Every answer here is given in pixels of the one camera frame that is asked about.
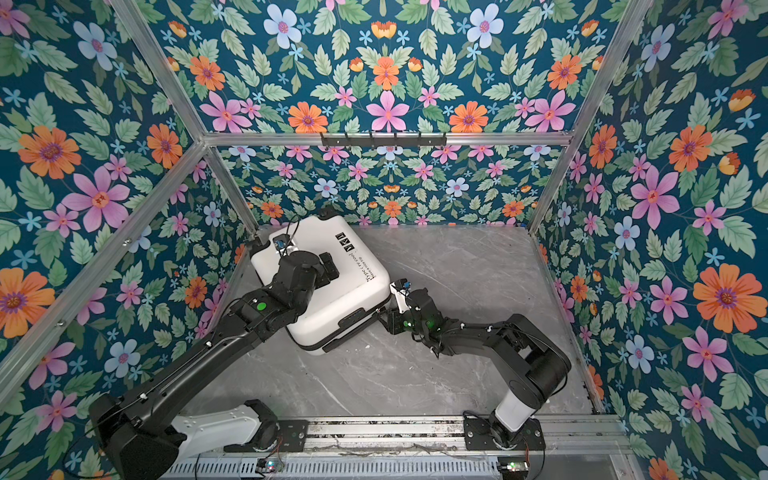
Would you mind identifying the black wall hook rack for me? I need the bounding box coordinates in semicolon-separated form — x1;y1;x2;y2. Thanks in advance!
320;132;448;148

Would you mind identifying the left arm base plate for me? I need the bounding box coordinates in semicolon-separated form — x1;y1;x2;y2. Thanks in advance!
224;420;309;453

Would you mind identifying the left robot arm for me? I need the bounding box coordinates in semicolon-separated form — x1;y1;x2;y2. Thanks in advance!
89;250;340;479

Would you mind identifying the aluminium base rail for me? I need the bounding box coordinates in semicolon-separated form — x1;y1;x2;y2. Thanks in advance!
137;415;634;460

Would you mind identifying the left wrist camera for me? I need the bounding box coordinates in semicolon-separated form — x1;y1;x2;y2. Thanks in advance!
271;233;296;257

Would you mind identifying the right small circuit board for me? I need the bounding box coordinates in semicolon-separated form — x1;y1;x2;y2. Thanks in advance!
497;458;530;480

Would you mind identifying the white slotted cable duct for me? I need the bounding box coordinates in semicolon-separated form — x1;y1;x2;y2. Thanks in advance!
163;457;501;479

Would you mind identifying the white hard-shell suitcase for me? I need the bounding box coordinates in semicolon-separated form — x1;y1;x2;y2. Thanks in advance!
250;208;390;355

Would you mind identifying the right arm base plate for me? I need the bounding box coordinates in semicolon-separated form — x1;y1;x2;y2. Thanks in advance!
462;410;546;452

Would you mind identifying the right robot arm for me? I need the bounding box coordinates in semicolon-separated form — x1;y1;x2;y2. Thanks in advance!
382;281;572;449

